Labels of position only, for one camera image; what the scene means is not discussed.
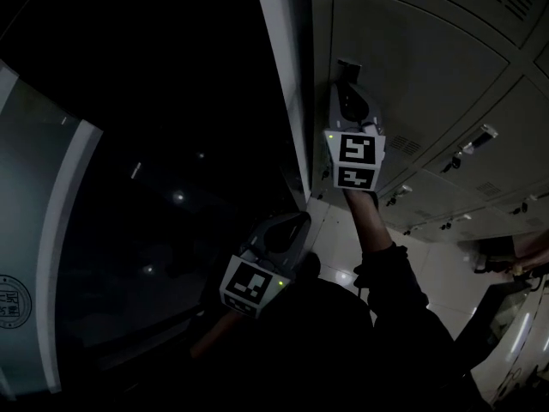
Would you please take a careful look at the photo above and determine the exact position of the grey locker door silver handle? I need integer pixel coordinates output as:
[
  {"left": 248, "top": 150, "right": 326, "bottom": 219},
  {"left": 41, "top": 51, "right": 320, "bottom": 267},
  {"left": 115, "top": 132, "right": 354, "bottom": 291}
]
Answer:
[{"left": 422, "top": 74, "right": 549, "bottom": 203}]

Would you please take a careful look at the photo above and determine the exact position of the frosted glass partition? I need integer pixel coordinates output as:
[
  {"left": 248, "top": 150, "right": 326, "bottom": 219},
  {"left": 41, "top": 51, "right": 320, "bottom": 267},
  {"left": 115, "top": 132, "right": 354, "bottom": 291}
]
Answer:
[{"left": 0, "top": 58, "right": 105, "bottom": 399}]

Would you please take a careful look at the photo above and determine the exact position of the person's right forearm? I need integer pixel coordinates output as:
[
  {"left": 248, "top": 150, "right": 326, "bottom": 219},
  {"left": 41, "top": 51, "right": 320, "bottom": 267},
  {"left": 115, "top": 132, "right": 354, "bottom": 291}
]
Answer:
[{"left": 344, "top": 188, "right": 455, "bottom": 347}]

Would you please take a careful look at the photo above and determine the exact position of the grey metal locker cabinet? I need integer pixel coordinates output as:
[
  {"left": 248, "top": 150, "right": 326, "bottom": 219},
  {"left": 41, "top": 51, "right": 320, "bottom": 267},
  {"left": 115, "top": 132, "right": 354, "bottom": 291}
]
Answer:
[{"left": 251, "top": 0, "right": 549, "bottom": 245}]

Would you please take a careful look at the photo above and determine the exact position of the white counter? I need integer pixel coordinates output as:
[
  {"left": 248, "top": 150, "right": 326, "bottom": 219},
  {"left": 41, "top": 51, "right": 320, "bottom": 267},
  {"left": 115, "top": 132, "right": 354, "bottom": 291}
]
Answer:
[{"left": 469, "top": 272, "right": 549, "bottom": 407}]

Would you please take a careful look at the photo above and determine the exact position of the grey metal locker door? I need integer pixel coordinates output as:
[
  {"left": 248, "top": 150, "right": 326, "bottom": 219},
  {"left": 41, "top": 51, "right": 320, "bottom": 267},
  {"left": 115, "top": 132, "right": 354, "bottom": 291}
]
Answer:
[{"left": 329, "top": 0, "right": 511, "bottom": 191}]

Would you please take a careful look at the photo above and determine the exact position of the small grey locker door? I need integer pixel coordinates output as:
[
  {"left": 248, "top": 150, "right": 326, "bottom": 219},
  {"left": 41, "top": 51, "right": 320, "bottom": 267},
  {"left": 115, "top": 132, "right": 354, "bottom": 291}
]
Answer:
[{"left": 379, "top": 168, "right": 488, "bottom": 229}]

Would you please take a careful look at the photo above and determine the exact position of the person's left forearm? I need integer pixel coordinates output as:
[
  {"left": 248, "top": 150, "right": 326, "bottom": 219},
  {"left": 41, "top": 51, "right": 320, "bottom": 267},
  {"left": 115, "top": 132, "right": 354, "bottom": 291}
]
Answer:
[{"left": 190, "top": 310, "right": 242, "bottom": 360}]

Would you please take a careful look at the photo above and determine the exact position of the person's dark clothing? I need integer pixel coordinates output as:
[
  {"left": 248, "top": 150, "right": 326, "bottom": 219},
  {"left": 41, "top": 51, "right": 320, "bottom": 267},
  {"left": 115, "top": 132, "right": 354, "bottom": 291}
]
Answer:
[{"left": 192, "top": 246, "right": 484, "bottom": 412}]

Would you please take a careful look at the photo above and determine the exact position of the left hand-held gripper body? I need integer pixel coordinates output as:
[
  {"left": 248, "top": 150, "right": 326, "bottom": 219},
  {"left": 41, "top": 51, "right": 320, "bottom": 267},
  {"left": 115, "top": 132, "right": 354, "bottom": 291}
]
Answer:
[{"left": 218, "top": 211, "right": 312, "bottom": 319}]

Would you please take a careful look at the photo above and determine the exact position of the round logo sticker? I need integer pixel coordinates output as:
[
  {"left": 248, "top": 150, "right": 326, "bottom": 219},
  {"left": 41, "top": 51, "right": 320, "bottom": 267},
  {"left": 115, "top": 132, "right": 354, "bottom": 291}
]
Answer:
[{"left": 0, "top": 274, "right": 33, "bottom": 330}]

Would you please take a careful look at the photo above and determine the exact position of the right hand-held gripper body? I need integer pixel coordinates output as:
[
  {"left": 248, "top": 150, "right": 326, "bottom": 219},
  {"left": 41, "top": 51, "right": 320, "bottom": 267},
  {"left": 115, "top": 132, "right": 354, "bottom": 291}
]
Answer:
[{"left": 323, "top": 79, "right": 387, "bottom": 193}]

